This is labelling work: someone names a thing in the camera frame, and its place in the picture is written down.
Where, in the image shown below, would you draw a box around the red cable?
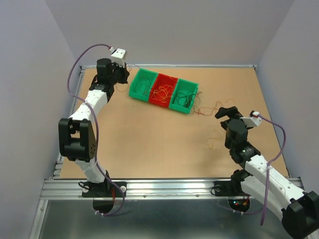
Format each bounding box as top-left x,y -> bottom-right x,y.
193,98 -> 236,117

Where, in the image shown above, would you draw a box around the thin cables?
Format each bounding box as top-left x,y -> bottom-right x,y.
136,76 -> 153,98

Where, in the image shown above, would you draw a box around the yellow cable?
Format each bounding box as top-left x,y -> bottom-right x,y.
206,129 -> 223,149

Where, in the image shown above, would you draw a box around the yellow cables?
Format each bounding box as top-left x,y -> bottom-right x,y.
152,84 -> 175,103

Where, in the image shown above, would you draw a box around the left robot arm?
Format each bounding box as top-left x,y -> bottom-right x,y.
58,58 -> 129,197

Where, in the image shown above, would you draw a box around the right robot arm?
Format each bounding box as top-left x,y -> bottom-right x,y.
215,107 -> 319,239

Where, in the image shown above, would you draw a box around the green far bin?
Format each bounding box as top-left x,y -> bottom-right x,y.
129,68 -> 158,102

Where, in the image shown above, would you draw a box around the red middle bin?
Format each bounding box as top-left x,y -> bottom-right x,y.
149,73 -> 178,108

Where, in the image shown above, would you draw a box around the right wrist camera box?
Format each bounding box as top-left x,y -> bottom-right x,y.
240,111 -> 262,128

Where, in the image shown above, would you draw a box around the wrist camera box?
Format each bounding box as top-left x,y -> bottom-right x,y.
240,111 -> 262,128
109,47 -> 127,68

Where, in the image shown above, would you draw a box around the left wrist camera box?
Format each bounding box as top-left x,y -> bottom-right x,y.
109,47 -> 127,68

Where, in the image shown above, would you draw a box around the green bin near cables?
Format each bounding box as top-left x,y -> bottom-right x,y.
169,79 -> 198,114

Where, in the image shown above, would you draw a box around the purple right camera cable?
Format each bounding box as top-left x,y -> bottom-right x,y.
231,116 -> 287,226

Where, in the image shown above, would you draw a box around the purple camera cable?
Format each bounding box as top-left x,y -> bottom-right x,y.
231,116 -> 287,226
67,44 -> 125,217

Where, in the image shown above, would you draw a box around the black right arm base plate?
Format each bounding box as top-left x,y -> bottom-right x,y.
210,180 -> 250,197

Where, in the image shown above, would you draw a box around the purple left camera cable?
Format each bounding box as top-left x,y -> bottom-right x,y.
67,44 -> 125,217

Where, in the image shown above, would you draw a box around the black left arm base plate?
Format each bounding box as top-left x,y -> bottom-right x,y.
78,181 -> 122,198

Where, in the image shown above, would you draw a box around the aluminium front rail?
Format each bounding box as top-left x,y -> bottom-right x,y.
41,177 -> 307,201

